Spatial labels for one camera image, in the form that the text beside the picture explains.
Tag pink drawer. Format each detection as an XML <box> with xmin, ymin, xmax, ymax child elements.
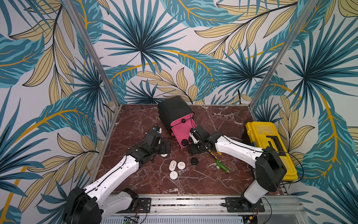
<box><xmin>170</xmin><ymin>113</ymin><xmax>194</xmax><ymax>127</ymax></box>
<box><xmin>171</xmin><ymin>118</ymin><xmax>196</xmax><ymax>148</ymax></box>

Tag white oval earphone case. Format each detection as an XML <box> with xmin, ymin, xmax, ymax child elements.
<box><xmin>169</xmin><ymin>160</ymin><xmax>177</xmax><ymax>172</ymax></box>

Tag black drawer cabinet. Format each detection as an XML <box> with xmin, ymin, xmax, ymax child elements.
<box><xmin>157</xmin><ymin>96</ymin><xmax>194</xmax><ymax>134</ymax></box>

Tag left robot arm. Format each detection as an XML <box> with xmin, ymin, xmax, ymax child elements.
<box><xmin>63</xmin><ymin>126</ymin><xmax>171</xmax><ymax>224</ymax></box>

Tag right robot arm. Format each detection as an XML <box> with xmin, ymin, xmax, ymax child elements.
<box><xmin>189</xmin><ymin>126</ymin><xmax>287</xmax><ymax>207</ymax></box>

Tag yellow black pliers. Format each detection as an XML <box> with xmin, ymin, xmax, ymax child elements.
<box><xmin>208</xmin><ymin>150</ymin><xmax>222</xmax><ymax>160</ymax></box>

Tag green plastic toy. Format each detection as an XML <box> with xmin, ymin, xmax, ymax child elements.
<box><xmin>216</xmin><ymin>159</ymin><xmax>230</xmax><ymax>173</ymax></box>

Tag yellow toolbox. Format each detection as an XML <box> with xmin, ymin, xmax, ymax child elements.
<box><xmin>245</xmin><ymin>121</ymin><xmax>299</xmax><ymax>181</ymax></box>

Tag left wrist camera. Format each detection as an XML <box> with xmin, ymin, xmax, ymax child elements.
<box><xmin>153</xmin><ymin>126</ymin><xmax>162</xmax><ymax>134</ymax></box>

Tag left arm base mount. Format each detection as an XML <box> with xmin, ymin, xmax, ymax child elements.
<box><xmin>116</xmin><ymin>197</ymin><xmax>152</xmax><ymax>214</ymax></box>

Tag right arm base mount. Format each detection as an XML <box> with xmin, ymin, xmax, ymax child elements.
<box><xmin>221</xmin><ymin>197</ymin><xmax>265</xmax><ymax>214</ymax></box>

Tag aluminium rail frame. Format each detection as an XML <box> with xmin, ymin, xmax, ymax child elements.
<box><xmin>101</xmin><ymin>195</ymin><xmax>309</xmax><ymax>224</ymax></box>

